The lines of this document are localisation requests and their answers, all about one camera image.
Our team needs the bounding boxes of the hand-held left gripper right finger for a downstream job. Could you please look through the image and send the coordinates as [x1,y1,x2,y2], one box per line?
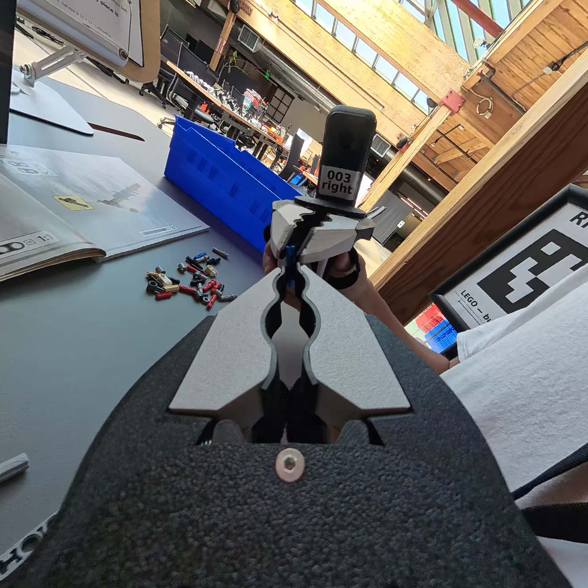
[290,264,412,444]

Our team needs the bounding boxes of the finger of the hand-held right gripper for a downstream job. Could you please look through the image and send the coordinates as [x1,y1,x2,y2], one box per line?
[298,213,376,272]
[270,202,307,266]

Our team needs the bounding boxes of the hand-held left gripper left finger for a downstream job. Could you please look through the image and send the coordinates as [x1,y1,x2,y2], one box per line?
[169,268,289,444]

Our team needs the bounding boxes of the person's right forearm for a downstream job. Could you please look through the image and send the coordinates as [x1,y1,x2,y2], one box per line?
[363,285,461,375]

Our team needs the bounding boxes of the pile of small lego pieces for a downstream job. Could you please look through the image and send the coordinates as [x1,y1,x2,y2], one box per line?
[145,247,239,310]

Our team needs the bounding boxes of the lego instruction booklet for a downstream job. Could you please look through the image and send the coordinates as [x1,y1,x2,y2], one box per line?
[0,145,210,282]

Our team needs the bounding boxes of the person's right hand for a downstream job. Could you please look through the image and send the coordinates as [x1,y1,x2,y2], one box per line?
[263,243,376,323]

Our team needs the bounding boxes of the blue plastic bin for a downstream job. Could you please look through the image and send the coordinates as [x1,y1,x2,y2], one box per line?
[164,115,305,263]

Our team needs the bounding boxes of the stack of blue bins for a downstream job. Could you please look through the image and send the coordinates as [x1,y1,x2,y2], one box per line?
[415,303,458,355]

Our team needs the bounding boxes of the long work table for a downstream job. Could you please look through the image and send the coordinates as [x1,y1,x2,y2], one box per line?
[165,60,297,154]

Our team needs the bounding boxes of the thick wooden beam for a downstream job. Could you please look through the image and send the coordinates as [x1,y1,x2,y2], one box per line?
[367,60,588,324]

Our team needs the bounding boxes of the person's white shirt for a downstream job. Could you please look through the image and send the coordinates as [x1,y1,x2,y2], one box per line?
[439,271,588,588]

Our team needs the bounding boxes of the black office chair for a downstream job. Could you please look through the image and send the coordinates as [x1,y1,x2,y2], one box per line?
[156,28,217,126]

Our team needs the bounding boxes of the framed black-and-white marker sign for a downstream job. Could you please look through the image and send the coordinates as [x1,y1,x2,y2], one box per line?
[428,184,588,360]

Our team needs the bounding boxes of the curved plywood panel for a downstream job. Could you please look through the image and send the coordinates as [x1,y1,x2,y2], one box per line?
[129,0,162,85]

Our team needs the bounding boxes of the silver monitor base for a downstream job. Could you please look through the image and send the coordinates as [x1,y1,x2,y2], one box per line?
[9,76,95,137]

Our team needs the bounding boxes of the white printed sheet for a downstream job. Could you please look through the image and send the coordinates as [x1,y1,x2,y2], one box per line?
[0,512,58,573]

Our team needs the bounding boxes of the black monitor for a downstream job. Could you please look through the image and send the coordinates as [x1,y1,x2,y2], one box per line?
[0,0,17,146]

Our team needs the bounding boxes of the black strap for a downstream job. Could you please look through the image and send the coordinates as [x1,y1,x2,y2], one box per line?
[512,455,588,544]

